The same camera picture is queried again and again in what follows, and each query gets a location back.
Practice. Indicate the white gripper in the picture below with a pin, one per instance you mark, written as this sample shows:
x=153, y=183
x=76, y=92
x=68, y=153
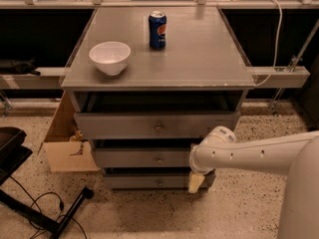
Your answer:
x=195, y=158

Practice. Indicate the grey drawer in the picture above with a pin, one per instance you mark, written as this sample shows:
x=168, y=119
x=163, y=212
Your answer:
x=138, y=126
x=147, y=181
x=141, y=157

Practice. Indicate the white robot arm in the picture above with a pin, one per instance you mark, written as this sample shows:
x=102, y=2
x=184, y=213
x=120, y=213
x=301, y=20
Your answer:
x=296, y=156

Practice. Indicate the grey top drawer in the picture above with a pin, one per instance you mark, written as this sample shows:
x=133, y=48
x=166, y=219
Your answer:
x=138, y=126

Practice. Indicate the grey bottom drawer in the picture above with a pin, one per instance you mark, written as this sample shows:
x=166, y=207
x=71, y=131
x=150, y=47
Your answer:
x=147, y=181

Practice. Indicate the grey drawer cabinet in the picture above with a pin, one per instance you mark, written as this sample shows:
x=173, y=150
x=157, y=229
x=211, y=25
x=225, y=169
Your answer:
x=142, y=109

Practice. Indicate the cardboard box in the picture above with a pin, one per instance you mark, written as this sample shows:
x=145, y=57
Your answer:
x=64, y=145

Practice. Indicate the white bowl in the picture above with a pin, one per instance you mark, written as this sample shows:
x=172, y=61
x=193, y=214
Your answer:
x=110, y=58

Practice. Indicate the blue Pepsi can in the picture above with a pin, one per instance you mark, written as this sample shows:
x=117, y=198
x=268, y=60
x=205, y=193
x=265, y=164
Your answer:
x=157, y=27

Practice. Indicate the black stand base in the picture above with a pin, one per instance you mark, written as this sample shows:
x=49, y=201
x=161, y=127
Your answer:
x=54, y=227

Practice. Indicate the black chair seat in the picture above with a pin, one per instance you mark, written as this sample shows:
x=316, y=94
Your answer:
x=12, y=151

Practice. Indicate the metal railing frame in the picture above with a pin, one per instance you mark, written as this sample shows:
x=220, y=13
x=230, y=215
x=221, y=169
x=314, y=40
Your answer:
x=33, y=78

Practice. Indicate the black object on rail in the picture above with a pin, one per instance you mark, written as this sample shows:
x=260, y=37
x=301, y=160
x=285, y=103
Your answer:
x=18, y=67

